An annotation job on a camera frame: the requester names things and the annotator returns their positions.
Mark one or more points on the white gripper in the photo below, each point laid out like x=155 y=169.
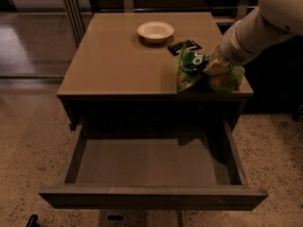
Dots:
x=231 y=48

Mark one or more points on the green rice chip bag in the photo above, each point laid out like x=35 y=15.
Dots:
x=189 y=74

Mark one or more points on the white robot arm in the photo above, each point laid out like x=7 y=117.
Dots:
x=271 y=22

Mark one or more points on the grey drawer cabinet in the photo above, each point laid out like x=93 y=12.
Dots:
x=114 y=63

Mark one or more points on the open grey top drawer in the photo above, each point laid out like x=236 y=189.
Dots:
x=154 y=164

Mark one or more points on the black snack packet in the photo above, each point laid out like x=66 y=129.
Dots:
x=175 y=49

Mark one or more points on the white bowl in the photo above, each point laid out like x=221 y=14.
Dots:
x=155 y=32

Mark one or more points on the black object on floor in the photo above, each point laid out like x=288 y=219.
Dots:
x=33 y=221

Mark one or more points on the metal window frame post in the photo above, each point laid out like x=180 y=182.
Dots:
x=72 y=9

